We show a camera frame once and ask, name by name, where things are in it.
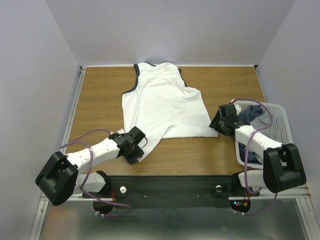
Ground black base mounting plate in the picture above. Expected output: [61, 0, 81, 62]
[94, 175, 247, 209]

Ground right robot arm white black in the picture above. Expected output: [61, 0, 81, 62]
[209, 101, 307, 195]

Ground white plastic laundry basket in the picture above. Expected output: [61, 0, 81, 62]
[234, 100, 297, 167]

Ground navy blue tank top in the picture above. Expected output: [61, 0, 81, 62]
[238, 105, 265, 164]

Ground aluminium frame rail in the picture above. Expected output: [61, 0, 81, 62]
[61, 66, 87, 145]
[39, 177, 313, 201]

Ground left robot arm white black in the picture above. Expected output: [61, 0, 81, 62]
[35, 126, 146, 206]

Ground grey tank top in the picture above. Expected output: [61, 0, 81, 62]
[250, 111, 275, 140]

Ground aluminium frame rail front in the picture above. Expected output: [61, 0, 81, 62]
[39, 177, 313, 201]

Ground white graphic tank top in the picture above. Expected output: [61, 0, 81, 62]
[122, 62, 218, 161]

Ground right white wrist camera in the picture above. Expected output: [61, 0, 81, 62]
[229, 99, 242, 115]

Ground aluminium frame rail left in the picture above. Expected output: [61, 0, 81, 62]
[61, 66, 87, 145]

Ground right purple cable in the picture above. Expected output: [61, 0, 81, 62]
[229, 98, 279, 216]

